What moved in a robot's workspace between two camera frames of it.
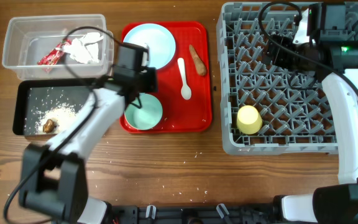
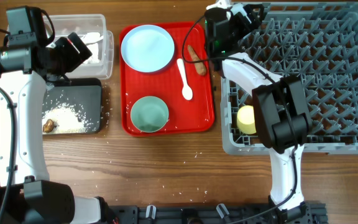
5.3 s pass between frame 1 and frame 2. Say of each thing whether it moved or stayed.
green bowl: moved
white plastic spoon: stayed
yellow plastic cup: stayed
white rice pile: stayed
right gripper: moved
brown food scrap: stayed
